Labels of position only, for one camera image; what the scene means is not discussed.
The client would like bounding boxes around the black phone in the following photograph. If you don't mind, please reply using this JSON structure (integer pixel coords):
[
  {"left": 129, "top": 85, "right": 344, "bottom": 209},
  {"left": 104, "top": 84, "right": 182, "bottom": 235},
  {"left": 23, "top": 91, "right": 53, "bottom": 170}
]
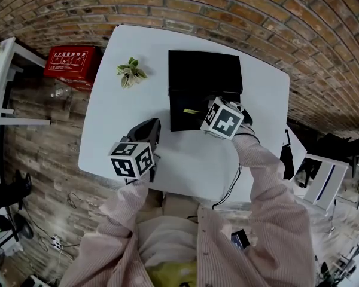
[{"left": 230, "top": 229, "right": 251, "bottom": 250}]

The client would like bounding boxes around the person's left forearm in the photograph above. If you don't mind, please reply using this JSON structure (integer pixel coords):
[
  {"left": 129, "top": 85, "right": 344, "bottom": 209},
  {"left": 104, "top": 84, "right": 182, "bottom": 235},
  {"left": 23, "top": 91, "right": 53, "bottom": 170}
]
[{"left": 97, "top": 176, "right": 152, "bottom": 245}]

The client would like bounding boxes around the black box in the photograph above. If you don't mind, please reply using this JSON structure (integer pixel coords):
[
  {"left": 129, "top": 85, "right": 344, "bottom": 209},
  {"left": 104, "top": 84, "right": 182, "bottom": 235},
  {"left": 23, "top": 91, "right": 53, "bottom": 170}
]
[{"left": 167, "top": 50, "right": 244, "bottom": 133}]

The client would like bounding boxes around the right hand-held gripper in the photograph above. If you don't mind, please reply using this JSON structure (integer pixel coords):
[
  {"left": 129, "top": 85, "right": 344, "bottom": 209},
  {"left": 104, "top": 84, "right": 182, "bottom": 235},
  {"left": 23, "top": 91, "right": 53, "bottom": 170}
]
[{"left": 199, "top": 96, "right": 254, "bottom": 140}]

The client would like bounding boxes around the black cloth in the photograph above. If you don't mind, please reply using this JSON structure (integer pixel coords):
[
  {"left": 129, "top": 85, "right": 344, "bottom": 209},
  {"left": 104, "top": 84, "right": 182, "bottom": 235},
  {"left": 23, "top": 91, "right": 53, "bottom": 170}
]
[{"left": 279, "top": 129, "right": 296, "bottom": 181}]

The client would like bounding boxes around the person's right forearm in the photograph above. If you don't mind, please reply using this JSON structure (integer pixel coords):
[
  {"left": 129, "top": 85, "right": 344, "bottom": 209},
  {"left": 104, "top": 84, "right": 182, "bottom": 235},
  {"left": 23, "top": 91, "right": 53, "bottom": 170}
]
[{"left": 230, "top": 123, "right": 311, "bottom": 221}]

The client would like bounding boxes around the small green-white potted plant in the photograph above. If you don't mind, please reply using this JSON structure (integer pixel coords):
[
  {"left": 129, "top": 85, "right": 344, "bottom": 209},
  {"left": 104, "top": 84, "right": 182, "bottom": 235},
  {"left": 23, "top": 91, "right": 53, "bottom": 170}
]
[{"left": 116, "top": 56, "right": 149, "bottom": 90}]

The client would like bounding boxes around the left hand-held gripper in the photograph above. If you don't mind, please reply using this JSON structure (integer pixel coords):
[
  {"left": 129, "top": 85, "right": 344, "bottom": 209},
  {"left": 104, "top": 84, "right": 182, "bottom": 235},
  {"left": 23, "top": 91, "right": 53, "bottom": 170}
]
[{"left": 108, "top": 117, "right": 162, "bottom": 182}]

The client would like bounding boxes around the white wooden chair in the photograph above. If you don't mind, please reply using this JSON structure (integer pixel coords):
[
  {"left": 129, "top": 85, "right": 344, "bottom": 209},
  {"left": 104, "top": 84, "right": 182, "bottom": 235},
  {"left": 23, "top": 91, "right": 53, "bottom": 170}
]
[{"left": 285, "top": 124, "right": 349, "bottom": 213}]

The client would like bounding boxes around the red fire equipment box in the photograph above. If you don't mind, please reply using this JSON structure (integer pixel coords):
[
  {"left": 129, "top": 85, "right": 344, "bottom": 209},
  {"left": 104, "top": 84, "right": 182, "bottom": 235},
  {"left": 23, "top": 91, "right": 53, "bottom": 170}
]
[{"left": 43, "top": 45, "right": 104, "bottom": 93}]

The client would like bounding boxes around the person's torso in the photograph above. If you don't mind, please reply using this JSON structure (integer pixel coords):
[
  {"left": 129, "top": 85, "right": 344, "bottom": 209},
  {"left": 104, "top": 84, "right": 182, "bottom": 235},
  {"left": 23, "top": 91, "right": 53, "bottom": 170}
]
[{"left": 58, "top": 190, "right": 317, "bottom": 287}]

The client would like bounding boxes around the clear plastic bottle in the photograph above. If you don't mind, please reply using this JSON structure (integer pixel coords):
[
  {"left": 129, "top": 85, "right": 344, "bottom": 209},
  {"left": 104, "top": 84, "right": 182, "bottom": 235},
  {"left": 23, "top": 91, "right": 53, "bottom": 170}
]
[{"left": 51, "top": 87, "right": 70, "bottom": 99}]

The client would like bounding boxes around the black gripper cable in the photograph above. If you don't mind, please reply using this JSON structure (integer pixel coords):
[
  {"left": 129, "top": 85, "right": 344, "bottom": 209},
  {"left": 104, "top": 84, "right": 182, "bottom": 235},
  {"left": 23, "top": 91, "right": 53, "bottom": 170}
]
[{"left": 212, "top": 164, "right": 243, "bottom": 210}]

